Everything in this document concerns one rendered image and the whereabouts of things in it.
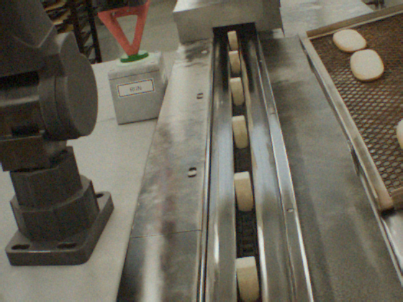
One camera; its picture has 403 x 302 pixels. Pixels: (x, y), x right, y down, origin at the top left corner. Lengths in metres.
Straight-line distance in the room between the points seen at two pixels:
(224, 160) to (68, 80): 0.18
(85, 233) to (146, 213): 0.08
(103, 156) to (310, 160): 0.26
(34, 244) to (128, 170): 0.19
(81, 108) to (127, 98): 0.30
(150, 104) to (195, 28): 0.26
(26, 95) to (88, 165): 0.24
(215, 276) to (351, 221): 0.15
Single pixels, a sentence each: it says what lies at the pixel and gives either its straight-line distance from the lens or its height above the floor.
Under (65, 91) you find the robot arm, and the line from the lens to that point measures 0.57.
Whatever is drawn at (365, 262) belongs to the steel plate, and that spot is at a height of 0.82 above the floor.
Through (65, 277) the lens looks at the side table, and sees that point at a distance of 0.58.
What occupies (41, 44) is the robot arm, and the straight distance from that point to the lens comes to 0.57.
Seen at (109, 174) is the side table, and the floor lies 0.82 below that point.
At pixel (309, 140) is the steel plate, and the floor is 0.82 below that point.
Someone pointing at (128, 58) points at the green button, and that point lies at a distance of 0.90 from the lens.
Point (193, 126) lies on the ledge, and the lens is 0.73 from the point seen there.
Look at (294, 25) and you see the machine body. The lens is 1.35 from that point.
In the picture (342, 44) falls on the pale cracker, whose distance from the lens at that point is 0.82.
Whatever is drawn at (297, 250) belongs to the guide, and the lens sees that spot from 0.47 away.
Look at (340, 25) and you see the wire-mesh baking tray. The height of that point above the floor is 0.90.
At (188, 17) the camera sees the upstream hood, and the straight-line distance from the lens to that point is 1.12.
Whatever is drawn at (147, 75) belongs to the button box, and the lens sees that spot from 0.89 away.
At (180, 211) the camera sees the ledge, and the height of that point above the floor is 0.86.
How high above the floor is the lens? 1.11
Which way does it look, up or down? 22 degrees down
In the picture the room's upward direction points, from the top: 11 degrees counter-clockwise
